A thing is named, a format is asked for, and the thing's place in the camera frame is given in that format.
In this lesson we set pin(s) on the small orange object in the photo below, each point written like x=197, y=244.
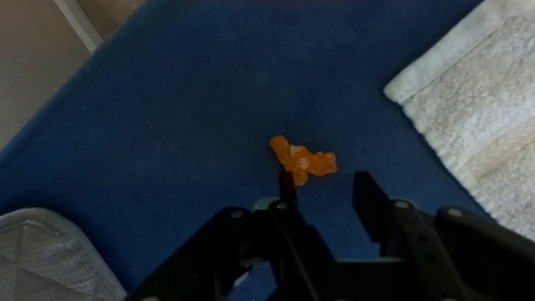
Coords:
x=304, y=162

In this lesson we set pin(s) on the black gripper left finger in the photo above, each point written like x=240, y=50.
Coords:
x=252, y=252

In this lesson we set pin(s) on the blue ironing board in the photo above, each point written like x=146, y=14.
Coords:
x=185, y=123

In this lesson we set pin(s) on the grey quilted iron rest pad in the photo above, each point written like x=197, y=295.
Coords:
x=44, y=257

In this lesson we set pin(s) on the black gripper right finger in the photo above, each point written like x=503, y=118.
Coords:
x=446, y=252

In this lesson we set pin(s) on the white towel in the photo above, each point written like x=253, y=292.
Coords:
x=479, y=111

